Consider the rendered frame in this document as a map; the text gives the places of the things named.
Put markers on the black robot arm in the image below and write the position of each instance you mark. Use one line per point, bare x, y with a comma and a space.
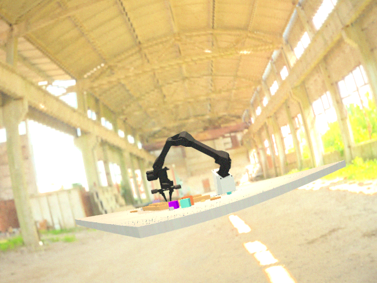
185, 139

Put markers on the pale yellow square board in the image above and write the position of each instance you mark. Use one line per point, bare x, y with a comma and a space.
164, 205

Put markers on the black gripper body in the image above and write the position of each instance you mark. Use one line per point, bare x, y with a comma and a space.
153, 191

